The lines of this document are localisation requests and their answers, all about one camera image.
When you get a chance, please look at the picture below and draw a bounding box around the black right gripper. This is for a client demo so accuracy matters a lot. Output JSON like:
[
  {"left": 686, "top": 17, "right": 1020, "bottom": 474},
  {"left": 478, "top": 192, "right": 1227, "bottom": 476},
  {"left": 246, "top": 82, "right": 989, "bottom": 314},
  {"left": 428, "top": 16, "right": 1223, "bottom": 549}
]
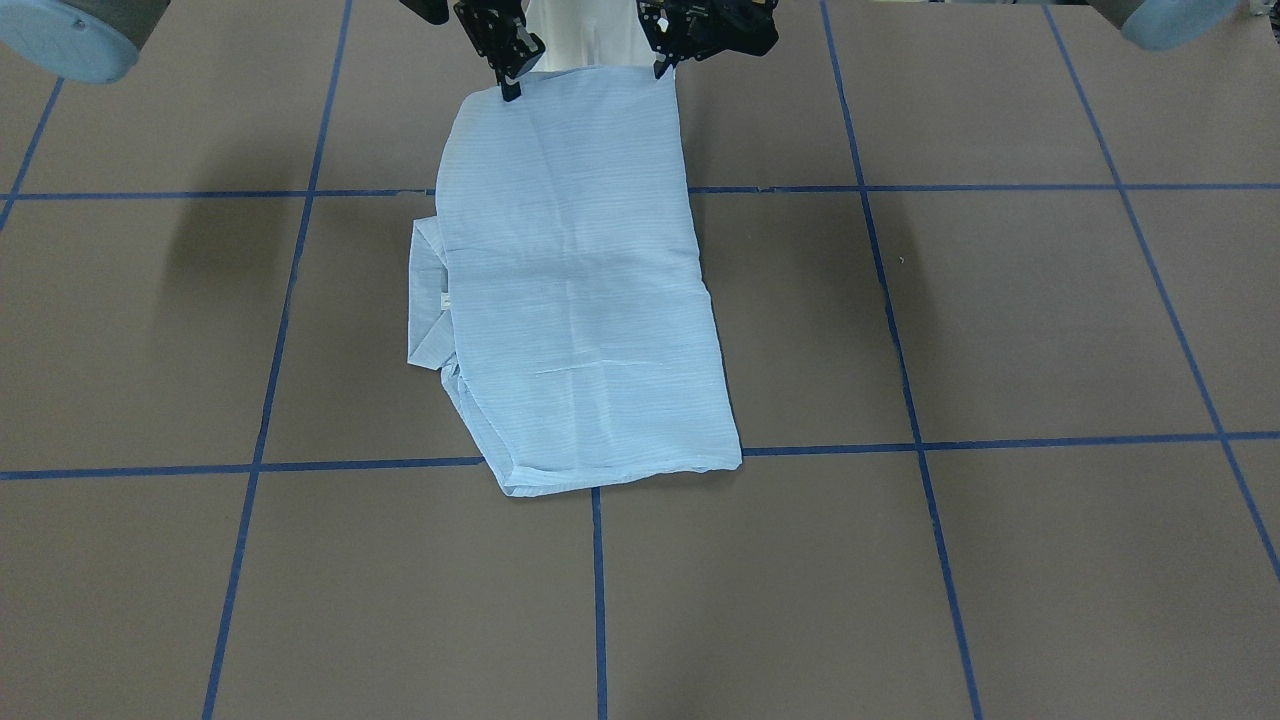
[{"left": 453, "top": 1, "right": 547, "bottom": 102}]

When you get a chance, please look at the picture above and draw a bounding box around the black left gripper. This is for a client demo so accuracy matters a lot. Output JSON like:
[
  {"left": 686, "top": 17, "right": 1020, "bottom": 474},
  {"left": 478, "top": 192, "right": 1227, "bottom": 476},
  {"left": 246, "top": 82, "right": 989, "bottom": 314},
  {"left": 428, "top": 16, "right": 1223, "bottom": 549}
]
[{"left": 636, "top": 1, "right": 780, "bottom": 79}]

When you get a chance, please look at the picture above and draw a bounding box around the light blue button shirt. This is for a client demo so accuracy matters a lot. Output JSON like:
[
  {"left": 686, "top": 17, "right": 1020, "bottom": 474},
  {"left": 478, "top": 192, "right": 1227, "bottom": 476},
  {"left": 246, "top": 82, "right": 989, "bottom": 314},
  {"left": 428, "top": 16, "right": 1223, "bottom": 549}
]
[{"left": 407, "top": 67, "right": 742, "bottom": 498}]

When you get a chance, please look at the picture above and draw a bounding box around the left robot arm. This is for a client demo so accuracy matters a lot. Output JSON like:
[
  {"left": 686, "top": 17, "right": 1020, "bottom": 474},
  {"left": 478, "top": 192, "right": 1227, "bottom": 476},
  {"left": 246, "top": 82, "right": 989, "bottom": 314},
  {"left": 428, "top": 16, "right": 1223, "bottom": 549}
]
[{"left": 635, "top": 1, "right": 1239, "bottom": 79}]

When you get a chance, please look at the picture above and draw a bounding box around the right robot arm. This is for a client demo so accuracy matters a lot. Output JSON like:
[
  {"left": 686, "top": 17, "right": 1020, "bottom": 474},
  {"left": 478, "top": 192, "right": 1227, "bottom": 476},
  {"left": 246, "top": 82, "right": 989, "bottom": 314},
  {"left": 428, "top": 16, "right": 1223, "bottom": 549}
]
[{"left": 1, "top": 1, "right": 547, "bottom": 101}]

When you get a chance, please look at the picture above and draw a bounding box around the white central pillar base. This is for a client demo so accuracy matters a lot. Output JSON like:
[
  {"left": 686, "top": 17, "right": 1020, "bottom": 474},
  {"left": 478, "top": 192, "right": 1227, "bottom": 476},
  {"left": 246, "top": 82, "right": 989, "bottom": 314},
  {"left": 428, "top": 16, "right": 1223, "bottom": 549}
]
[{"left": 526, "top": 0, "right": 655, "bottom": 72}]

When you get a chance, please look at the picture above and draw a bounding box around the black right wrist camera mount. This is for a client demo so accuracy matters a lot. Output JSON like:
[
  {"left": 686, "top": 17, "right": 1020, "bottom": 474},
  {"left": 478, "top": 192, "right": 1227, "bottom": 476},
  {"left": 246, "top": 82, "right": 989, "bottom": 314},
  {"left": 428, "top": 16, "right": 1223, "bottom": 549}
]
[{"left": 399, "top": 0, "right": 451, "bottom": 26}]

